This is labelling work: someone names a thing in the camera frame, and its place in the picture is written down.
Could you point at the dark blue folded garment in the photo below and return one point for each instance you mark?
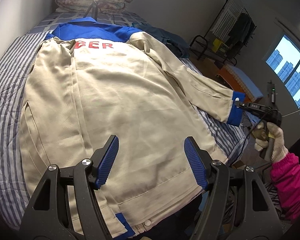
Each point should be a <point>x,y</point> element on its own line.
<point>176,44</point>

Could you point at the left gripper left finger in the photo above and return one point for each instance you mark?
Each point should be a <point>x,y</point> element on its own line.
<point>47,215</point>

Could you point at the dark clothes on rack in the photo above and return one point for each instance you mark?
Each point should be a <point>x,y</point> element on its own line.
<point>239,34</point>

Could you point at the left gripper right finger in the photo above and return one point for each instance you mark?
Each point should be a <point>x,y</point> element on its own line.
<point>253,216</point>

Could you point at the blue striped bed sheet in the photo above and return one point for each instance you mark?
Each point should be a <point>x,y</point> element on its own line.
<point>15,64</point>

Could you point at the beige and blue work jacket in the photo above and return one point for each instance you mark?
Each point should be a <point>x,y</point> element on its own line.
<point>91,80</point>

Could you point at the right hand in knit glove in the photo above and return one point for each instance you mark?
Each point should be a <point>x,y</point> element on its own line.
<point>269,141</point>

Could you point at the window with city view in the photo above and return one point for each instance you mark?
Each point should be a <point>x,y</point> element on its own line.
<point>284,60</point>

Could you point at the yellow box on rack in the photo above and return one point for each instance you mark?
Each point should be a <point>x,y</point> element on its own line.
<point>219,47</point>

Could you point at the black tripod stand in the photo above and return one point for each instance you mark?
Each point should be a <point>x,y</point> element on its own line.
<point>93,9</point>

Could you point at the black clothes rack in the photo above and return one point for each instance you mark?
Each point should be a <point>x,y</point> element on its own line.
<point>201,45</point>

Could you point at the striped cloth on rack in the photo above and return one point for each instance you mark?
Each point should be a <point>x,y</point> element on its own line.
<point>227,19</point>

